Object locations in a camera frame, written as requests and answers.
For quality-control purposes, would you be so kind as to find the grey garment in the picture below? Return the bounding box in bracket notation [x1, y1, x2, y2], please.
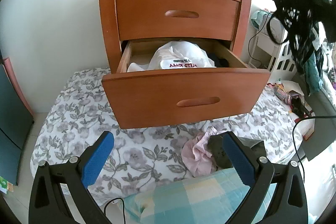
[207, 134, 266, 169]

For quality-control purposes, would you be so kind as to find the pink garment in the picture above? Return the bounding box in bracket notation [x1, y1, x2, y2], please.
[181, 126, 222, 177]

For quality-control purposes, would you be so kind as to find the black lace garment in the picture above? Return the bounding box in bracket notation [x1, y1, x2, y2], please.
[270, 0, 335, 74]

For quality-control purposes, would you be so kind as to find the wooden drawer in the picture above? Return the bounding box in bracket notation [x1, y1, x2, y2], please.
[102, 39, 270, 129]
[116, 0, 239, 40]

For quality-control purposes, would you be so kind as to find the white hello kitty sock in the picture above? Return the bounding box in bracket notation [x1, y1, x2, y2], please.
[159, 59, 198, 69]

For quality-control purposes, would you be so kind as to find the teal yellow plaid blanket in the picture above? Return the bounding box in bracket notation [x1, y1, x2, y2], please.
[123, 168, 279, 224]

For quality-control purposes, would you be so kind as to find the dark blue cabinet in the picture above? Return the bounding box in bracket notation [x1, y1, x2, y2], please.
[0, 65, 34, 185]

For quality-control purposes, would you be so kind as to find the floral bed sheet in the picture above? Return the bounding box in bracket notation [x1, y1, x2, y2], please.
[30, 68, 304, 204]

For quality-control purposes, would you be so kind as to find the black toy on towel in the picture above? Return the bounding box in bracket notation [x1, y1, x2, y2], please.
[290, 97, 311, 118]

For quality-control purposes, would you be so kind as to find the colourful toy pile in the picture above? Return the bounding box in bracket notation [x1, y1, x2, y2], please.
[267, 80, 305, 105]

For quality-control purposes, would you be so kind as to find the teal hanging garment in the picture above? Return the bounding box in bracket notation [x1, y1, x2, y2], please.
[305, 48, 324, 94]

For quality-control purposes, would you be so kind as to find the pink foam mat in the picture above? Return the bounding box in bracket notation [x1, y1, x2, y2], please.
[3, 57, 35, 115]

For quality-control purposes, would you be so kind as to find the black bundle in drawer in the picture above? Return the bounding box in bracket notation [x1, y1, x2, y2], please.
[209, 53, 230, 68]

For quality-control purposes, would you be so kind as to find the white dollhouse shelf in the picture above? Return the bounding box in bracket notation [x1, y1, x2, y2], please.
[248, 10, 297, 83]

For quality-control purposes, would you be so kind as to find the white garment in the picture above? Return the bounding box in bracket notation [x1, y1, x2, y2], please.
[127, 41, 215, 72]

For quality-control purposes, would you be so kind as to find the wooden nightstand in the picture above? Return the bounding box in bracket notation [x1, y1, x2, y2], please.
[93, 0, 257, 74]

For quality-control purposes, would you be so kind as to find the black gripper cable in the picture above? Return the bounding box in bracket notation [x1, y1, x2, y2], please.
[103, 114, 336, 224]

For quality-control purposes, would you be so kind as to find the black power cable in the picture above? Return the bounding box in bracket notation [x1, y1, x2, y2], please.
[248, 13, 274, 69]

